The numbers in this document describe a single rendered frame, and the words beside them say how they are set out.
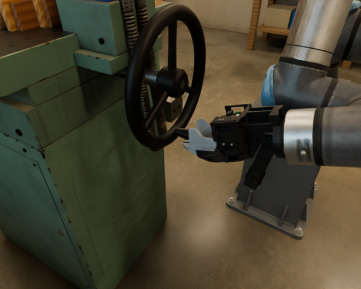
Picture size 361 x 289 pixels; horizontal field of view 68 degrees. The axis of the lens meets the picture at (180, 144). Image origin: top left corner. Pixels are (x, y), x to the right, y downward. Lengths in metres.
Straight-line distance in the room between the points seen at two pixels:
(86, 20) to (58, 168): 0.31
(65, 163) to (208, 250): 0.77
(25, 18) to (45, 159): 0.28
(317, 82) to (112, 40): 0.38
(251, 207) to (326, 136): 0.98
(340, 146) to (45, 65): 0.50
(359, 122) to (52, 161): 0.56
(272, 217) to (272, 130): 0.93
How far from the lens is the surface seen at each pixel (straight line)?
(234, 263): 1.22
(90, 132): 0.68
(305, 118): 0.44
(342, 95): 0.54
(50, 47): 0.57
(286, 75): 0.54
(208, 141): 0.51
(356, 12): 1.03
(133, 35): 0.56
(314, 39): 0.54
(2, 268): 1.38
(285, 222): 1.36
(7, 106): 0.61
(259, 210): 1.36
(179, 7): 0.54
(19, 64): 0.54
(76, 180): 0.70
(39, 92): 0.57
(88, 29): 0.58
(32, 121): 0.57
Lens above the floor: 1.05
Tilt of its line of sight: 37 degrees down
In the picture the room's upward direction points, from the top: straight up
